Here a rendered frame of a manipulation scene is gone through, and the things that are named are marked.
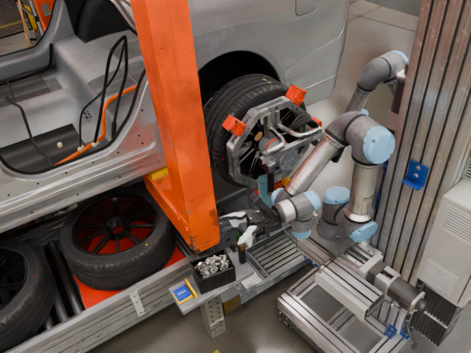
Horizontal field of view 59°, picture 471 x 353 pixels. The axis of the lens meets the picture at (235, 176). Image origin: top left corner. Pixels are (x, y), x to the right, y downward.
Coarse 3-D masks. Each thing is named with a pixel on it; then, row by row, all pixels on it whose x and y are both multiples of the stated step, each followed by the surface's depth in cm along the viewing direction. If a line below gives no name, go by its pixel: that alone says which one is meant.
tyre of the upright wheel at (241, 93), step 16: (240, 80) 235; (256, 80) 234; (272, 80) 238; (224, 96) 230; (240, 96) 224; (256, 96) 222; (272, 96) 228; (208, 112) 234; (224, 112) 224; (240, 112) 222; (208, 128) 232; (224, 128) 222; (208, 144) 233; (224, 144) 228; (224, 160) 234; (224, 176) 241
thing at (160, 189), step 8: (144, 176) 259; (168, 176) 252; (152, 184) 248; (160, 184) 247; (168, 184) 247; (152, 192) 257; (160, 192) 242; (168, 192) 230; (160, 200) 247; (168, 200) 236; (168, 208) 236; (168, 216) 245; (176, 216) 228; (176, 224) 236
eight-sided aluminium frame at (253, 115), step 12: (252, 108) 222; (264, 108) 221; (276, 108) 224; (288, 108) 230; (300, 108) 233; (252, 120) 218; (228, 144) 224; (240, 144) 223; (228, 156) 229; (300, 156) 256; (228, 168) 236; (240, 180) 237; (252, 180) 250; (276, 180) 256
